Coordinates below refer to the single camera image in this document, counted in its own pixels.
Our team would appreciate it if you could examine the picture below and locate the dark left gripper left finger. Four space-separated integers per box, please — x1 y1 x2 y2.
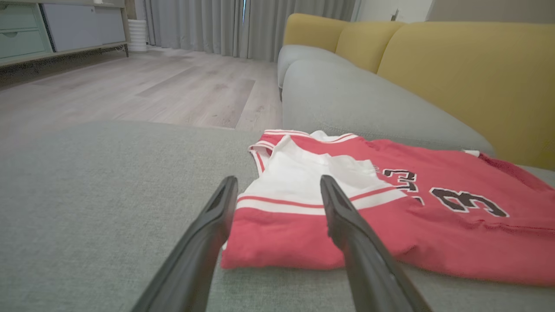
130 175 239 312

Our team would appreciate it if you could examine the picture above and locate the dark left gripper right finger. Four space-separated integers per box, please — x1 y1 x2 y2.
320 175 434 312

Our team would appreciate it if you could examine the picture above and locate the red basketball jersey white trim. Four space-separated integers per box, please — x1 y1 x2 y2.
220 129 555 287

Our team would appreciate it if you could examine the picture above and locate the large grey sofa seat cushion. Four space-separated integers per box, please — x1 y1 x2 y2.
0 120 555 312

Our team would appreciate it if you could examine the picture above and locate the large yellow sofa back cushion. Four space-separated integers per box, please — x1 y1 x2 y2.
376 22 555 171

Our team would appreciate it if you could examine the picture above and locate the white ribbed cylinder appliance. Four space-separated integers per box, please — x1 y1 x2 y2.
127 19 149 53

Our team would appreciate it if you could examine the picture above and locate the grey curtain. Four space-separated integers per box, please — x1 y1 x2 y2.
144 0 245 58
246 0 357 62

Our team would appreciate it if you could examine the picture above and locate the low cabinet with green drawers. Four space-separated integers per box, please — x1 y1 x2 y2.
0 0 131 68

